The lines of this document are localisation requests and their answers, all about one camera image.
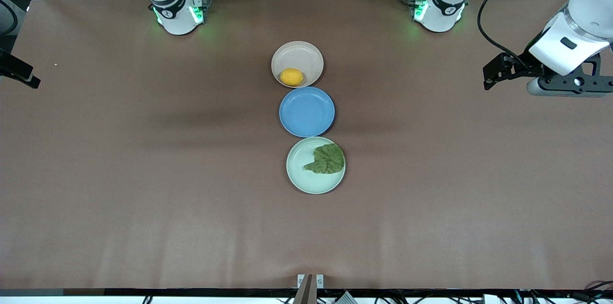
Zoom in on pale green round plate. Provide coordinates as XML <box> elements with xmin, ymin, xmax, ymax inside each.
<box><xmin>286</xmin><ymin>136</ymin><xmax>346</xmax><ymax>195</ymax></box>

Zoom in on white metal clamp bracket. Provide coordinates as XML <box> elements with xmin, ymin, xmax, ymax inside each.
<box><xmin>293</xmin><ymin>274</ymin><xmax>325</xmax><ymax>304</ymax></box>

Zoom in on green lettuce leaf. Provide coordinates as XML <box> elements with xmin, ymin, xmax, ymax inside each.
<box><xmin>302</xmin><ymin>143</ymin><xmax>346</xmax><ymax>175</ymax></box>

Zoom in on yellow lemon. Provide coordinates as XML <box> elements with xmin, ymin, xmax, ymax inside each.
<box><xmin>280</xmin><ymin>68</ymin><xmax>305</xmax><ymax>87</ymax></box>

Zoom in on beige round plate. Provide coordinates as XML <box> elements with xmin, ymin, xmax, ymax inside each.
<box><xmin>271</xmin><ymin>41</ymin><xmax>325</xmax><ymax>88</ymax></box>

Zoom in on blue round plate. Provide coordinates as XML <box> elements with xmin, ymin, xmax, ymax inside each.
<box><xmin>279</xmin><ymin>86</ymin><xmax>336</xmax><ymax>138</ymax></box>

